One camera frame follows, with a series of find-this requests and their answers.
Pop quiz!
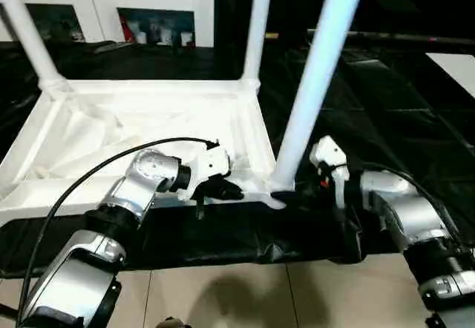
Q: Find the white plastic table leg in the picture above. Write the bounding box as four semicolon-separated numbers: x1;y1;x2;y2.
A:
269;0;371;192
0;0;71;94
240;0;275;88

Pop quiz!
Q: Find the white plastic table top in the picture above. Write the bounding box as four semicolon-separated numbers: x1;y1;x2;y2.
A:
0;78;297;226

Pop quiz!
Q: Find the black mat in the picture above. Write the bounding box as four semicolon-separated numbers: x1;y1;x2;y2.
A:
0;38;475;281

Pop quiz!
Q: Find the dark metal rod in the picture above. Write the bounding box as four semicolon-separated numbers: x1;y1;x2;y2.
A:
306;28;475;53

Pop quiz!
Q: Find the white flat panel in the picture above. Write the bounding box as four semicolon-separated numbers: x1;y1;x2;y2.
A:
424;52;475;99

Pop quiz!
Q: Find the red bottle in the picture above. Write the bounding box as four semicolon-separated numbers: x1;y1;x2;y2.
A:
120;14;134;44

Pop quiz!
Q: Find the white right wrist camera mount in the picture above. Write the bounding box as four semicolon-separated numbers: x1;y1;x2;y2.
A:
308;134;350;211

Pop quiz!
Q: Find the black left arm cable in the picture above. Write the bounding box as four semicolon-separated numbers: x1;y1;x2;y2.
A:
16;137;220;328

